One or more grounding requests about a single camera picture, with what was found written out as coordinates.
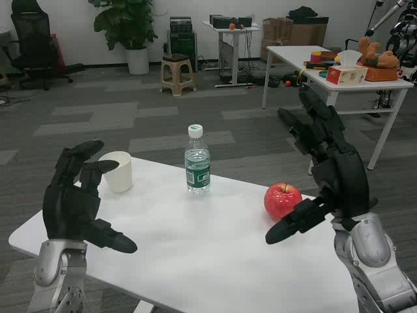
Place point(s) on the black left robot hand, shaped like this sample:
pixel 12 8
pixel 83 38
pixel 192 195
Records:
pixel 68 208

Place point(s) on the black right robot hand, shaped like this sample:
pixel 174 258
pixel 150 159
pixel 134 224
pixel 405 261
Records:
pixel 345 182

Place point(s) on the red apple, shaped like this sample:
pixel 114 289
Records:
pixel 280 199

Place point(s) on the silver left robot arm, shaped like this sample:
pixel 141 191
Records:
pixel 49 267

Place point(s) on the white paper cup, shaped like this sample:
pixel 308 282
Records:
pixel 120 176

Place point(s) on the red white tissue box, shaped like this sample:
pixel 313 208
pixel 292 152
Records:
pixel 345 75

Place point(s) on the orange basket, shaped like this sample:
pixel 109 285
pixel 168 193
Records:
pixel 381 75

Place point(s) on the yellow black tool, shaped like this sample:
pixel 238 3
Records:
pixel 316 66

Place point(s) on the pink cup yellow rim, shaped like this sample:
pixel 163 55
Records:
pixel 315 58

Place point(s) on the brown teddy bear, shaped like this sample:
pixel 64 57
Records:
pixel 387 58

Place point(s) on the clear water bottle green label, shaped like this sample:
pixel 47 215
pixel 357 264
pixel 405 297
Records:
pixel 197 176

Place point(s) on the long white table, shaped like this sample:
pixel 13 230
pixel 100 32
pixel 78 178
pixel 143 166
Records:
pixel 293 53

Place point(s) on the large closed cardboard box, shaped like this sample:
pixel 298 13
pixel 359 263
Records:
pixel 306 34

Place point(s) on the low cardboard box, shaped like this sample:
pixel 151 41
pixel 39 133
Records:
pixel 270 42

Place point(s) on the red bag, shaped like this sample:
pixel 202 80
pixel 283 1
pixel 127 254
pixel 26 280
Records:
pixel 58 49

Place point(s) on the silver black humanoid robot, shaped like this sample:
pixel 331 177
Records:
pixel 404 32

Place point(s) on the open cardboard box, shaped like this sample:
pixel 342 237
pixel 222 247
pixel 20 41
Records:
pixel 273 29

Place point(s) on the black office chair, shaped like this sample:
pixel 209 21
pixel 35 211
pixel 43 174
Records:
pixel 32 39

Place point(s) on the black bag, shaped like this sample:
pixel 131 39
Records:
pixel 303 12

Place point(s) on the beige plastic stool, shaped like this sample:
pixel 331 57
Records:
pixel 176 58

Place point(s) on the small black box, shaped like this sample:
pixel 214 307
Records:
pixel 245 23

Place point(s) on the bushy green plant white pot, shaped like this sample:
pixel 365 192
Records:
pixel 127 23

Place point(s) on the small white standing desk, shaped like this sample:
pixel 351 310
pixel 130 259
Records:
pixel 224 29

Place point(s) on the black green equipment cabinet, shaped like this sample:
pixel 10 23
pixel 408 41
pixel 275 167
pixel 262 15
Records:
pixel 184 42

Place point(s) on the large black box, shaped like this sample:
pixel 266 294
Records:
pixel 220 22

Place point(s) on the black radio box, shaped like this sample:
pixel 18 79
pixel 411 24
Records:
pixel 182 24

